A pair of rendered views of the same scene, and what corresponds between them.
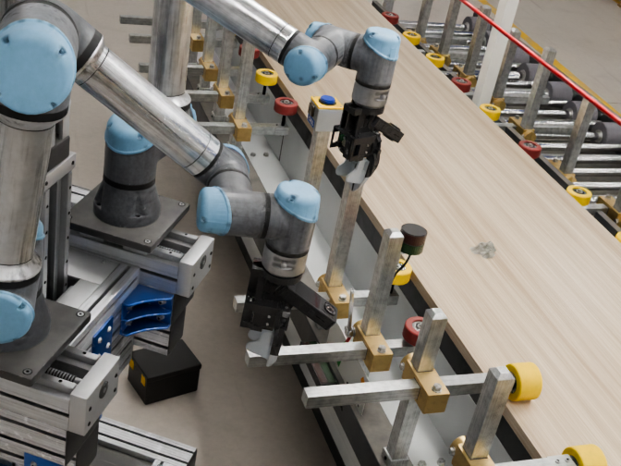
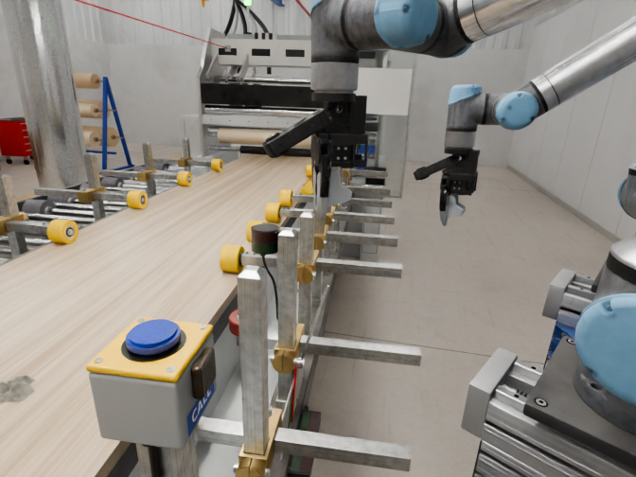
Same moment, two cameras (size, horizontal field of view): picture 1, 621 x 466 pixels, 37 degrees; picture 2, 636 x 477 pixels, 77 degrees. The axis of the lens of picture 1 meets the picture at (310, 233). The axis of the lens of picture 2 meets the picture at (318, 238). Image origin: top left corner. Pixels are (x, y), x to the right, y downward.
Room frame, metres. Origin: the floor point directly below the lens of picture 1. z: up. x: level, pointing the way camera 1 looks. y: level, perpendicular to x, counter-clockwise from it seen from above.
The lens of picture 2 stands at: (2.44, 0.27, 1.41)
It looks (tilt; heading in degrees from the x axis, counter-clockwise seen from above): 20 degrees down; 211
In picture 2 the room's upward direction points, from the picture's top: 2 degrees clockwise
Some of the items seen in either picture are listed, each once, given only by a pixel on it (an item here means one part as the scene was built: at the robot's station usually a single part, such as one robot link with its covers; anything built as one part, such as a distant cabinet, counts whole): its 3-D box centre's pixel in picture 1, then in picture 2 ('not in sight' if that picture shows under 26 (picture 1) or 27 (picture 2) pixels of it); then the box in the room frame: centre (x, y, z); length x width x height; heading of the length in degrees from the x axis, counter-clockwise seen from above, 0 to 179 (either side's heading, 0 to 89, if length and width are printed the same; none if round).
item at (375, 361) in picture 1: (371, 345); (288, 346); (1.78, -0.19, 0.85); 0.14 x 0.06 x 0.05; 23
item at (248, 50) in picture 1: (241, 94); not in sight; (2.95, 0.32, 0.91); 0.04 x 0.04 x 0.48; 23
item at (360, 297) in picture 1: (317, 300); (289, 442); (1.98, -0.05, 0.81); 0.44 x 0.03 x 0.04; 113
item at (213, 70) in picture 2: not in sight; (295, 146); (-0.63, -1.83, 0.95); 1.65 x 0.70 x 1.90; 113
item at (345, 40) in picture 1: (329, 46); (397, 19); (1.85, 0.03, 1.51); 0.11 x 0.11 x 0.08; 74
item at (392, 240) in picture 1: (372, 317); (287, 329); (1.80, -0.18, 0.91); 0.04 x 0.04 x 0.48; 23
